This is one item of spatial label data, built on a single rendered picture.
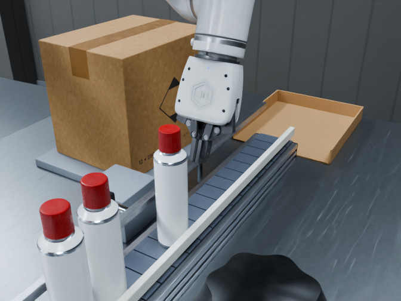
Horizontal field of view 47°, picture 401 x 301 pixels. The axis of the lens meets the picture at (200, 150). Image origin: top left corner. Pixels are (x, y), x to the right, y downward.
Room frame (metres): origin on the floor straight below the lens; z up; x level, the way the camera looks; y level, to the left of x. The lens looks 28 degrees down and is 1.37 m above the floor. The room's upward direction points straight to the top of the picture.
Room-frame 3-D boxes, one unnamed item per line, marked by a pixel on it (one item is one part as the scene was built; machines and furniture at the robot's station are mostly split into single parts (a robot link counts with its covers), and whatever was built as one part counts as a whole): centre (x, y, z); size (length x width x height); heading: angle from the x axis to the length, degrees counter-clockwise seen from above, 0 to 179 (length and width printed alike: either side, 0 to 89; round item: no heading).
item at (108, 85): (1.02, 0.16, 0.99); 0.30 x 0.24 x 0.27; 146
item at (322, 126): (1.13, -0.27, 0.85); 0.30 x 0.26 x 0.04; 149
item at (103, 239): (0.46, 0.13, 0.98); 0.05 x 0.05 x 0.20
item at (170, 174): (0.60, 0.05, 0.98); 0.05 x 0.05 x 0.20
